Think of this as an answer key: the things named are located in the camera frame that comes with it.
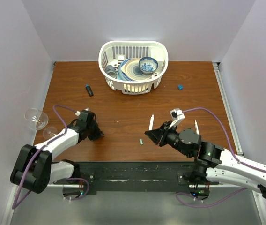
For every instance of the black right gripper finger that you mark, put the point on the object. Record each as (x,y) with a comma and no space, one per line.
(164,127)
(155,136)

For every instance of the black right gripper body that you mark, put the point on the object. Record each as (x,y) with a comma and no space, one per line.
(170,137)

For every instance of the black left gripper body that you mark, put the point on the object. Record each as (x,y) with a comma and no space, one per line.
(88,127)

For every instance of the white pen green tip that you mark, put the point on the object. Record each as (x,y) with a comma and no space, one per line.
(151,122)

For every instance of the black blue highlighter pen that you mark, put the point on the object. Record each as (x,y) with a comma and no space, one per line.
(89,90)

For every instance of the blue highlighter cap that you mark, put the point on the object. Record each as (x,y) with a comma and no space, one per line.
(180,87)

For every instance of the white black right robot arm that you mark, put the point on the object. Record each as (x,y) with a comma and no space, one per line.
(212,163)

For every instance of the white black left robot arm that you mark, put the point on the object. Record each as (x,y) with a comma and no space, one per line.
(34,168)

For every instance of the white pen by right edge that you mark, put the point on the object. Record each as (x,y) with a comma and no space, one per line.
(196,127)

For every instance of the clear wine glass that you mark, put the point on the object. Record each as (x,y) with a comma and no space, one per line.
(36,119)

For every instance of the grey blue mug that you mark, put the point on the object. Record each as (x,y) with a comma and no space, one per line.
(110,71)

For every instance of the blue patterned bowl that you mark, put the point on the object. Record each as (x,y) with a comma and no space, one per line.
(148,65)

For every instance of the beige blue plate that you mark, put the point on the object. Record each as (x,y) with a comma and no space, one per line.
(129,71)

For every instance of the white plastic dish basket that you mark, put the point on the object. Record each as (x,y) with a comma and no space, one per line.
(115,52)

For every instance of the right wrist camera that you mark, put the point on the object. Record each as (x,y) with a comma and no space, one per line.
(177,117)

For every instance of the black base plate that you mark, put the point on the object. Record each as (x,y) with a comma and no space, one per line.
(136,176)

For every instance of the aluminium frame rail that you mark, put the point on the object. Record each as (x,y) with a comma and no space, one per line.
(260,205)

